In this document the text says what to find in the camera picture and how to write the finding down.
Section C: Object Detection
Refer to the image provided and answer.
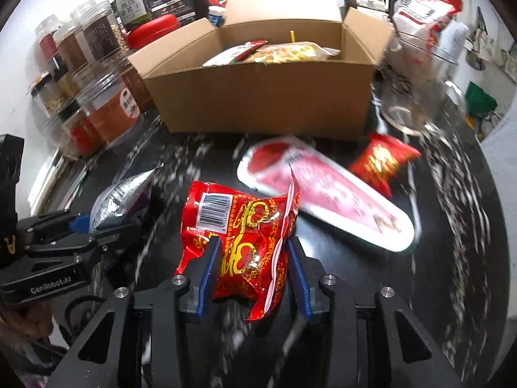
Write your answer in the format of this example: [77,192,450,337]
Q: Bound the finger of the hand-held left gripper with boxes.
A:
[18,212,90,244]
[26,224,142,262]

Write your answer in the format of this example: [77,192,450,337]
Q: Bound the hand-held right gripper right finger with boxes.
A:
[287,236,465,388]

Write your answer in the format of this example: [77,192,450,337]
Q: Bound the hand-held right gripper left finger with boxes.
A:
[46,236,223,388]

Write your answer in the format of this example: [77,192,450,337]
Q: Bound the silver foil snack packet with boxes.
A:
[89,167,156,236]

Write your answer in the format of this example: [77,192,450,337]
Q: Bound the red patterned snack packet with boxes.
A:
[173,165,302,323]

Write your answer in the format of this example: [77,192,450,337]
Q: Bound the cardboard box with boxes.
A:
[128,0,395,143]

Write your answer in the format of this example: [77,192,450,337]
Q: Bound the red and white packet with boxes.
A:
[201,40,268,68]

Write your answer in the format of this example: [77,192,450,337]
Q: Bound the person's left hand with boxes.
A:
[0,301,53,339]

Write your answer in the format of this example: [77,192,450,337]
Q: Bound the white paper sheets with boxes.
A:
[28,149,88,218]

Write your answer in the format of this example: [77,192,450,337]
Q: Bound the pink and white flat packet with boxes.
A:
[236,135,417,252]

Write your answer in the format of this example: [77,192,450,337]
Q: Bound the group of clear plastic jars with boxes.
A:
[26,0,155,159]

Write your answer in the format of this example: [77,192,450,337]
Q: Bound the small red snack packet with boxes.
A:
[349,133,421,197]

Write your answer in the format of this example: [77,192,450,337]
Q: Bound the red round container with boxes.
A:
[127,14,181,52]

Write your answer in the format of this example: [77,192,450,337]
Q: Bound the glass pitcher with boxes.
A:
[373,34,466,137]

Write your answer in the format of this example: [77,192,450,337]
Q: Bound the green bag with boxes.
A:
[466,81,498,116]

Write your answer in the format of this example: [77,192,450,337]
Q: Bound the hanging canvas tote bag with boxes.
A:
[464,5,498,72]

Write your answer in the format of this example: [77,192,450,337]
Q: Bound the large red and white bag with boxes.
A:
[391,0,463,46]

